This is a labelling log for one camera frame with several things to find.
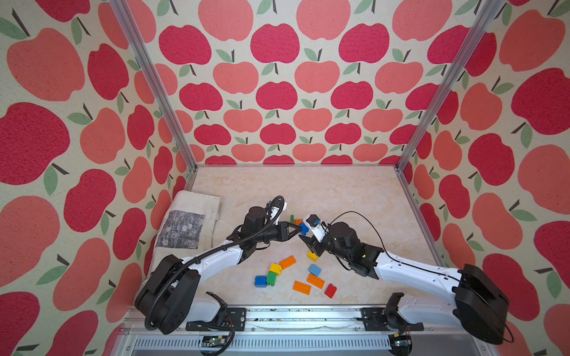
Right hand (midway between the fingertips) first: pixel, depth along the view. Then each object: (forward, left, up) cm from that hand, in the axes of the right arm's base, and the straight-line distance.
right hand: (307, 233), depth 80 cm
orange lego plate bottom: (-15, +1, -14) cm, 21 cm away
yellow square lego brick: (-9, -2, +1) cm, 9 cm away
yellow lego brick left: (-9, +11, -13) cm, 19 cm away
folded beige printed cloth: (+2, +50, -8) cm, 50 cm away
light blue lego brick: (-8, -4, -16) cm, 18 cm away
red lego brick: (-15, -10, -15) cm, 23 cm away
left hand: (-2, +2, +1) cm, 3 cm away
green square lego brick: (+12, +6, -10) cm, 17 cm away
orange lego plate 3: (-12, -4, -14) cm, 19 cm away
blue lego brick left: (-15, +16, -14) cm, 26 cm away
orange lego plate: (0, +4, +7) cm, 8 cm away
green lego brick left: (-13, +12, -14) cm, 23 cm away
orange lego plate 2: (-6, +6, -14) cm, 17 cm away
